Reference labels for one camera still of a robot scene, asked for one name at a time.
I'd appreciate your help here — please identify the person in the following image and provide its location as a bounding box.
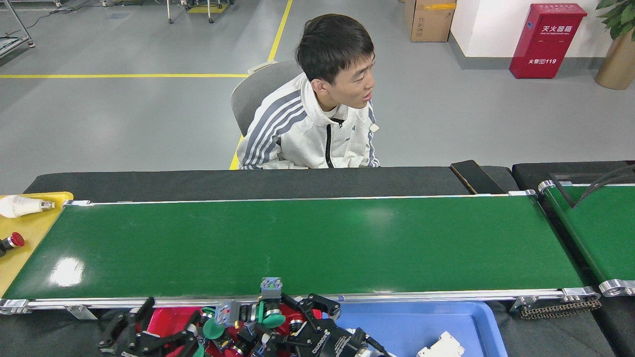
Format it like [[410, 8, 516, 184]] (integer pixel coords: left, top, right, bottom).
[[237, 13, 380, 170]]

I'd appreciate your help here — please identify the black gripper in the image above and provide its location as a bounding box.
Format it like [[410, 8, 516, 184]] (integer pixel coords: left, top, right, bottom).
[[251, 294, 373, 357]]

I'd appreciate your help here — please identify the short green conveyor belt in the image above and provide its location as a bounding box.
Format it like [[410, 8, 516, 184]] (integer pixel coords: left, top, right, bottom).
[[538, 179, 635, 297]]

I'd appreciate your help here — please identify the white light bulb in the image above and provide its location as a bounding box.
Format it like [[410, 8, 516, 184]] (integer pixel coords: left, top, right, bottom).
[[0, 195, 55, 219]]

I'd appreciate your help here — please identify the black metal bracket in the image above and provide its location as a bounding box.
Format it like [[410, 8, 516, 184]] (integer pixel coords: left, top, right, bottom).
[[550, 174, 578, 209]]

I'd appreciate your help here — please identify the black roller chain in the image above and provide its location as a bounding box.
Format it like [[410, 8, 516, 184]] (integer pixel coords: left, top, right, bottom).
[[518, 299, 601, 320]]

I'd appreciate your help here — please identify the blue plastic bin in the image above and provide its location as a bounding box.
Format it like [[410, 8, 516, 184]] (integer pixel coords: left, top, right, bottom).
[[322, 301, 509, 357]]

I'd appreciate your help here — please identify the white wheeled stand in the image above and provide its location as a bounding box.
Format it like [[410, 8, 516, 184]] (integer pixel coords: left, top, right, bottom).
[[166, 0, 234, 24]]

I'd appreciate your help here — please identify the black cable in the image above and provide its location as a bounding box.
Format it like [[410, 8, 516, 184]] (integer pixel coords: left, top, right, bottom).
[[573, 164, 635, 209], [580, 172, 635, 201]]

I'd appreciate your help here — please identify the long green conveyor belt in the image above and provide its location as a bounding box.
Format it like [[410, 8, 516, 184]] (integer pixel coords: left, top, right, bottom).
[[0, 190, 601, 315]]

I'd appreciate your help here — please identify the grey office chair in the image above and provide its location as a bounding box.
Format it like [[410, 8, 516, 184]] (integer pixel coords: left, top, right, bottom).
[[231, 60, 303, 137]]

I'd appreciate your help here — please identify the red fire extinguisher cabinet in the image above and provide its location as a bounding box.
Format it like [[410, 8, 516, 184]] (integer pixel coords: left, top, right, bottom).
[[509, 3, 588, 79]]

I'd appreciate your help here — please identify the yellow plastic tray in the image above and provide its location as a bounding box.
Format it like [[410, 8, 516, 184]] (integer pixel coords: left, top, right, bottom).
[[0, 192, 74, 297]]

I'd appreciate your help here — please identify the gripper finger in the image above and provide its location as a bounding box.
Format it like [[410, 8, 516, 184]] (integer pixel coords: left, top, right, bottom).
[[134, 310, 201, 357], [98, 297, 155, 357]]

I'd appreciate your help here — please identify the black rectangular pad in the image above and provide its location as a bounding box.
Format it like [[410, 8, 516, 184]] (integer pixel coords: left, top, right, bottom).
[[450, 160, 507, 195]]

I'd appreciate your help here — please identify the white circuit breaker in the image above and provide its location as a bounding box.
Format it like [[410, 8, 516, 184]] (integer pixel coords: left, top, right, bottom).
[[416, 331, 466, 357]]

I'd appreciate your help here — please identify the red mushroom push button switch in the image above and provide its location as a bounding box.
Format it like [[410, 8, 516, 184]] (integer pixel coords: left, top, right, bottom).
[[0, 231, 26, 259]]

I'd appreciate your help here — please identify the grey metal rack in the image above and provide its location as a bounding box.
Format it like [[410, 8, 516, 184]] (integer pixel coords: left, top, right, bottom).
[[0, 0, 35, 60]]

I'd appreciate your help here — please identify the potted plant in golden pot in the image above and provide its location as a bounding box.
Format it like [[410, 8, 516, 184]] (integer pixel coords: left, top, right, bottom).
[[595, 0, 635, 90]]

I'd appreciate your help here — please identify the brown cardboard box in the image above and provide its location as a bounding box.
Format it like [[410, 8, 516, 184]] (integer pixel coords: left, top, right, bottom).
[[404, 0, 457, 43]]

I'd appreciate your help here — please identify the large red plastic bin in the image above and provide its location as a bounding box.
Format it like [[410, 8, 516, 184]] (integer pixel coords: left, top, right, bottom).
[[146, 306, 323, 357]]

